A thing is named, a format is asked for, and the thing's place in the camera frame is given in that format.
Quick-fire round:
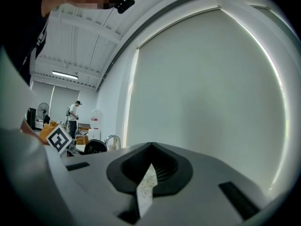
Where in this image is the black hair dryer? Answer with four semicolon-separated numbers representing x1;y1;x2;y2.
84;138;108;155

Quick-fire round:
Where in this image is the black standing fan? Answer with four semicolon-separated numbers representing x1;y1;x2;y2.
37;102;51;127

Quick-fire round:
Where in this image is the long ceiling light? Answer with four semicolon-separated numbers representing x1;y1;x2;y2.
51;70;79;81

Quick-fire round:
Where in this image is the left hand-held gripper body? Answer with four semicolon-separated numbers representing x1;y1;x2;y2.
46;125;77;156

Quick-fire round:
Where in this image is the person's left forearm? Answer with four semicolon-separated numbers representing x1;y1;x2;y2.
19;120;46;146

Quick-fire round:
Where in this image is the brown wooden chair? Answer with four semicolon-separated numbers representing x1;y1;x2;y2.
76;135;90;146

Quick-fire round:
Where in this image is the white water dispenser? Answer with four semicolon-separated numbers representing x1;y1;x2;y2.
87;128;102;146

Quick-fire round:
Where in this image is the person's black clothing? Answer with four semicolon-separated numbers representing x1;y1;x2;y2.
0;15;48;87

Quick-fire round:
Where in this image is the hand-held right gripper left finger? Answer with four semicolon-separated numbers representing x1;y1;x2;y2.
61;142;152;226

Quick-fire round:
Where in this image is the chrome faucet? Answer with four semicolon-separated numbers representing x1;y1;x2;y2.
104;134;121;152

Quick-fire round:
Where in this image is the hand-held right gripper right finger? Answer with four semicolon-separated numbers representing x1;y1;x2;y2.
142;142;271;226

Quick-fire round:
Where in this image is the grey roller blind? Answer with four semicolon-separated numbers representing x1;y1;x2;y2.
126;8;287;191

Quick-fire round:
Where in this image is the black head camera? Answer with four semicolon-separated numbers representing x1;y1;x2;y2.
115;0;136;15

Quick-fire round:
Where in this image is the black and white striped cover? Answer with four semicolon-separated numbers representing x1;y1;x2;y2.
78;123;91;136

